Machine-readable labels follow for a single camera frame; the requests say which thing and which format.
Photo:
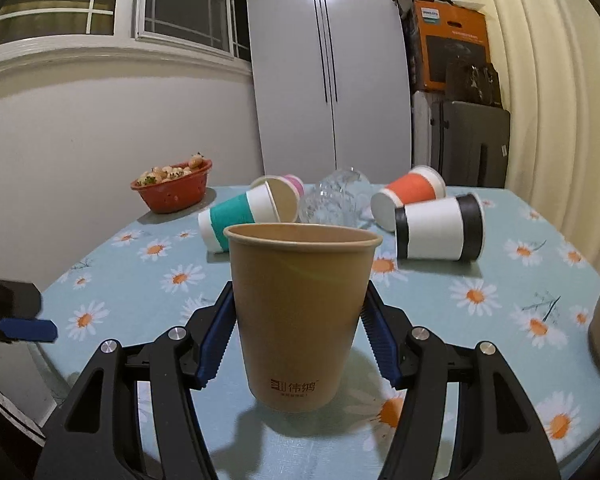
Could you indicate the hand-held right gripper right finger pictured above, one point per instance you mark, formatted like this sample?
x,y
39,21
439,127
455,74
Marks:
x,y
380,340

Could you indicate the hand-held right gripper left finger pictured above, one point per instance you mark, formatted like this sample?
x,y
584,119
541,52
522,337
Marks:
x,y
215,340

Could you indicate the white framed window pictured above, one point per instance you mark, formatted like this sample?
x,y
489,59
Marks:
x,y
115,5

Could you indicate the pink paper cup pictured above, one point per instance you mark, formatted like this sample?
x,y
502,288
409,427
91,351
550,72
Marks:
x,y
286,195

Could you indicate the orange and white paper cup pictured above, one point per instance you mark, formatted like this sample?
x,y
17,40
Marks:
x,y
410,190

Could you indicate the black handbag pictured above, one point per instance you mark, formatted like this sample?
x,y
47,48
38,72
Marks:
x,y
472,82

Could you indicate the brown paper cup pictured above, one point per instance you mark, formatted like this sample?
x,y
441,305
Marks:
x,y
300,320

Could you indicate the teal and white paper cup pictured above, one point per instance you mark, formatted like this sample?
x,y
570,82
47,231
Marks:
x,y
230,217

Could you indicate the clear plastic cups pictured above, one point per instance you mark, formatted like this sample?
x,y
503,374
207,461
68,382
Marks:
x,y
336,200

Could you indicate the black and white paper cup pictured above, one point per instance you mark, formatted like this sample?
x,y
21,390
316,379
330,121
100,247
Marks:
x,y
440,227

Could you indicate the grey wardrobe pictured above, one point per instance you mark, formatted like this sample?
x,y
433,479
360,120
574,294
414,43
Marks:
x,y
325,65

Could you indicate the dark grey suitcase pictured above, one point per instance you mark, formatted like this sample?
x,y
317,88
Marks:
x,y
472,142

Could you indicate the cream curtain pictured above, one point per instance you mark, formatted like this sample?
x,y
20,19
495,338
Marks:
x,y
545,85

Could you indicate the red colander basket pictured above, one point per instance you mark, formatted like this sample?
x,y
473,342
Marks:
x,y
175,187

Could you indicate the orange and black cardboard box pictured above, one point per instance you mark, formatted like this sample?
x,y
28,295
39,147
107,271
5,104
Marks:
x,y
447,45

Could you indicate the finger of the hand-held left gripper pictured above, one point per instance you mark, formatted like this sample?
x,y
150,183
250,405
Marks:
x,y
25,329

